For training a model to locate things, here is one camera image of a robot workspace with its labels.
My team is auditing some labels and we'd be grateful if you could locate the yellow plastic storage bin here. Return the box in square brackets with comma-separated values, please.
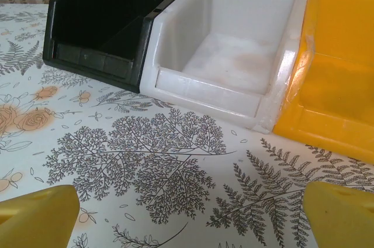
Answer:
[271, 0, 374, 163]

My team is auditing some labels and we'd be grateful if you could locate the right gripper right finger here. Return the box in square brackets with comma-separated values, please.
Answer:
[302, 181, 374, 248]

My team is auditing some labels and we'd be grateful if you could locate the floral fern print tablecloth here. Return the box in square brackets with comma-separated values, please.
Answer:
[0, 4, 374, 248]

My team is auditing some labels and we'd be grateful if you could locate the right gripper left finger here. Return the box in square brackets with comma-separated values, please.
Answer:
[0, 184, 80, 248]

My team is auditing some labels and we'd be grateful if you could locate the black plastic storage bin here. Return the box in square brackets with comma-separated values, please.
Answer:
[42, 0, 209, 94]

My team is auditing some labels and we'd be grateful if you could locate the white plastic storage bin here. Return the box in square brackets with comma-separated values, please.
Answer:
[139, 0, 310, 135]

